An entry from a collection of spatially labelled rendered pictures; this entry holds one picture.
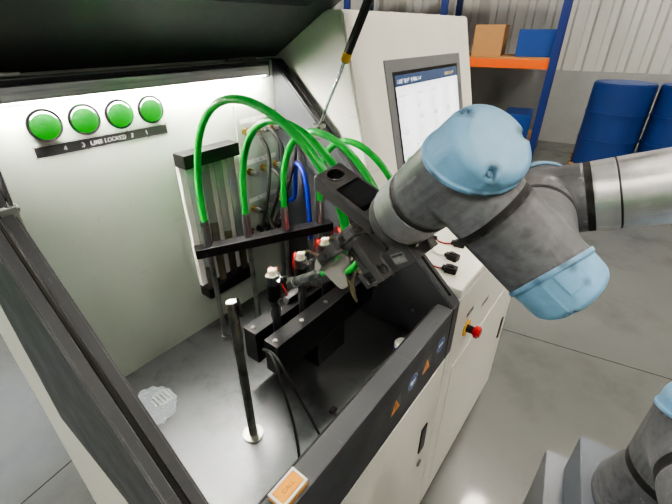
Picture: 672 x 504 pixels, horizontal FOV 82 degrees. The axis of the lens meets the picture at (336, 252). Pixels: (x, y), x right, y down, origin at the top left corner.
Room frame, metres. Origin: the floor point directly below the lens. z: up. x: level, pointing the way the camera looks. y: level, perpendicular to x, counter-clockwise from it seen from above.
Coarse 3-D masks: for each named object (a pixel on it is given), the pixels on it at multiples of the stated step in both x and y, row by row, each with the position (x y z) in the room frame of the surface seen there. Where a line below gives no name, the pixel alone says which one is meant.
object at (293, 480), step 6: (294, 474) 0.32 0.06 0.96; (288, 480) 0.31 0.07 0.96; (294, 480) 0.31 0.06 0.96; (300, 480) 0.31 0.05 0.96; (282, 486) 0.31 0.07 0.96; (288, 486) 0.31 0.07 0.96; (294, 486) 0.31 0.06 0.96; (276, 492) 0.30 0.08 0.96; (282, 492) 0.30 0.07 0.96; (288, 492) 0.30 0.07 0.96; (300, 492) 0.30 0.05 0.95; (276, 498) 0.29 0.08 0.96; (282, 498) 0.29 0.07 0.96; (294, 498) 0.29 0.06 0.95
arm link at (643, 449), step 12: (660, 396) 0.34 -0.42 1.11; (660, 408) 0.32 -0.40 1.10; (648, 420) 0.33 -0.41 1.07; (660, 420) 0.32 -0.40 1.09; (636, 432) 0.34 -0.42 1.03; (648, 432) 0.32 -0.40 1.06; (660, 432) 0.30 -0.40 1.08; (636, 444) 0.33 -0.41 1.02; (648, 444) 0.31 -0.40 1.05; (660, 444) 0.29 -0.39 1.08; (636, 456) 0.32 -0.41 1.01; (648, 456) 0.30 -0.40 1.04; (660, 456) 0.28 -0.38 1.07; (636, 468) 0.31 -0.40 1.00; (648, 468) 0.30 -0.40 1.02; (660, 468) 0.27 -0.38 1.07; (648, 480) 0.29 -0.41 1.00
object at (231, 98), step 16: (224, 96) 0.66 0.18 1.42; (240, 96) 0.64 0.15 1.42; (208, 112) 0.69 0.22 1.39; (272, 112) 0.60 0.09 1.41; (288, 128) 0.57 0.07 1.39; (304, 144) 0.56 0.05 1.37; (320, 160) 0.55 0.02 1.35; (336, 208) 0.52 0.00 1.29; (208, 224) 0.75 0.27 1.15; (320, 272) 0.54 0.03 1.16
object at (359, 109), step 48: (288, 48) 1.06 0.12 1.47; (336, 48) 0.97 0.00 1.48; (384, 48) 1.07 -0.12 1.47; (432, 48) 1.28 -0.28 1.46; (336, 96) 0.97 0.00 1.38; (384, 96) 1.03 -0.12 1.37; (384, 144) 0.99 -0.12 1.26; (480, 288) 0.87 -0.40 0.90; (480, 336) 0.98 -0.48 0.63; (480, 384) 1.16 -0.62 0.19
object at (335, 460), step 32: (448, 320) 0.69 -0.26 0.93; (416, 352) 0.58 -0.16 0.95; (384, 384) 0.49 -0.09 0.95; (416, 384) 0.58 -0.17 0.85; (352, 416) 0.43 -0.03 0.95; (384, 416) 0.48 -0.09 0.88; (320, 448) 0.37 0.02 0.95; (352, 448) 0.39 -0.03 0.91; (320, 480) 0.33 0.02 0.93; (352, 480) 0.40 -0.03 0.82
